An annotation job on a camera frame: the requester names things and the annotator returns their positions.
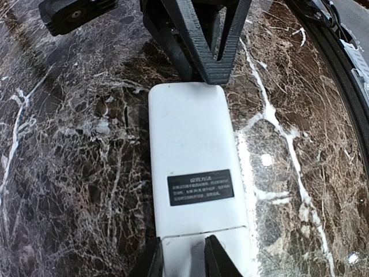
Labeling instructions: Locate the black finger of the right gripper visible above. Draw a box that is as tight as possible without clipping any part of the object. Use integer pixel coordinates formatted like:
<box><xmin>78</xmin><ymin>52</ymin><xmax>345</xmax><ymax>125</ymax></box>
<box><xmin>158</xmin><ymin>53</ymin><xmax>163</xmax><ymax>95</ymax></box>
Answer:
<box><xmin>141</xmin><ymin>1</ymin><xmax>193</xmax><ymax>82</ymax></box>
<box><xmin>162</xmin><ymin>1</ymin><xmax>251</xmax><ymax>84</ymax></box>

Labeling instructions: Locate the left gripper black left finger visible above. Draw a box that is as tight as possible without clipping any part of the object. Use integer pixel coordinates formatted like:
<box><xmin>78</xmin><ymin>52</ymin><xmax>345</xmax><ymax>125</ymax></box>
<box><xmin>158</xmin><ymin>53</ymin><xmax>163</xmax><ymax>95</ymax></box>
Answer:
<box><xmin>128</xmin><ymin>237</ymin><xmax>164</xmax><ymax>277</ymax></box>

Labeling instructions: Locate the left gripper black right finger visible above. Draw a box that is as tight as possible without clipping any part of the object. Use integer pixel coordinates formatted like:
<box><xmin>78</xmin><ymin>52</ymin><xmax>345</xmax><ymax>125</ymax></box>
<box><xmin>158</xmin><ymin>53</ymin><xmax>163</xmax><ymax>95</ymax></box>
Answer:
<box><xmin>204</xmin><ymin>235</ymin><xmax>242</xmax><ymax>277</ymax></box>

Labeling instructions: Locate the white remote control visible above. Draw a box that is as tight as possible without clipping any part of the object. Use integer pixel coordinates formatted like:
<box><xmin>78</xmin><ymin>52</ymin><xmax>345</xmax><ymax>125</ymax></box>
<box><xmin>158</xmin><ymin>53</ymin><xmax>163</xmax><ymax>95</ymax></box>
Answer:
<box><xmin>148</xmin><ymin>83</ymin><xmax>255</xmax><ymax>276</ymax></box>

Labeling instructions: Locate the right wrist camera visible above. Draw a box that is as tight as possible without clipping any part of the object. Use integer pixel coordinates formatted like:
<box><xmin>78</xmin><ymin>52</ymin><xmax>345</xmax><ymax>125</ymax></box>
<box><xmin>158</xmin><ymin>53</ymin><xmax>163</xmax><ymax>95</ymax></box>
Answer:
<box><xmin>38</xmin><ymin>0</ymin><xmax>118</xmax><ymax>36</ymax></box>

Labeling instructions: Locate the black front rail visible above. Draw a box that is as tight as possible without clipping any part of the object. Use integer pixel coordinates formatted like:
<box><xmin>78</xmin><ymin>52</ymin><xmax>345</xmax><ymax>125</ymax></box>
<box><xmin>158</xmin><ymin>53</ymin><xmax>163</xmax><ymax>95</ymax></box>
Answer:
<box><xmin>286</xmin><ymin>1</ymin><xmax>368</xmax><ymax>163</ymax></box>

